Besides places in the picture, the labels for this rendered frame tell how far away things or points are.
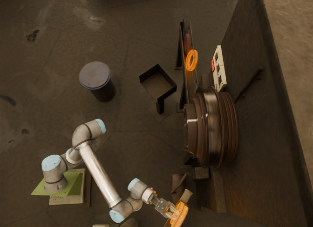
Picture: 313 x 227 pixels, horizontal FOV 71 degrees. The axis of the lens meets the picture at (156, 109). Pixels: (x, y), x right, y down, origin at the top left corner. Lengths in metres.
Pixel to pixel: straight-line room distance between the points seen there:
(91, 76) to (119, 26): 1.08
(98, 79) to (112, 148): 0.75
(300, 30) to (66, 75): 2.54
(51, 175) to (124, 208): 0.79
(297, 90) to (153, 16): 2.66
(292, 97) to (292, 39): 0.21
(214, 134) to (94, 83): 1.48
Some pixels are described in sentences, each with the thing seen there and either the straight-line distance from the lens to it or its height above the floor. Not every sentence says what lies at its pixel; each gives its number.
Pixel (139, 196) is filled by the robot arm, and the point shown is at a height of 0.90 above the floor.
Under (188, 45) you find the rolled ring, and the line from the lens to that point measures 2.03.
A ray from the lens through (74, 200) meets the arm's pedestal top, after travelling 2.41.
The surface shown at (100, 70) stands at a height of 0.43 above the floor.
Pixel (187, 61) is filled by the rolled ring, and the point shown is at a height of 0.64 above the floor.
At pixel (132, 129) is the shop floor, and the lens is 2.47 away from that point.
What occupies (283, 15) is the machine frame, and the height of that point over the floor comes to 1.76.
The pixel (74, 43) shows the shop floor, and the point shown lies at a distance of 3.18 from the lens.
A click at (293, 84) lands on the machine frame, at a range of 0.79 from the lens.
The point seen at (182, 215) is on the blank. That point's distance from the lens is 1.40.
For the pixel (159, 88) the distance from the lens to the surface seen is 1.96.
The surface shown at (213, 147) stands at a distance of 1.13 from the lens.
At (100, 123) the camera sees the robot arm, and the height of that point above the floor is 0.88.
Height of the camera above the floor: 2.37
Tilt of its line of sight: 70 degrees down
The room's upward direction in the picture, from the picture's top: 5 degrees counter-clockwise
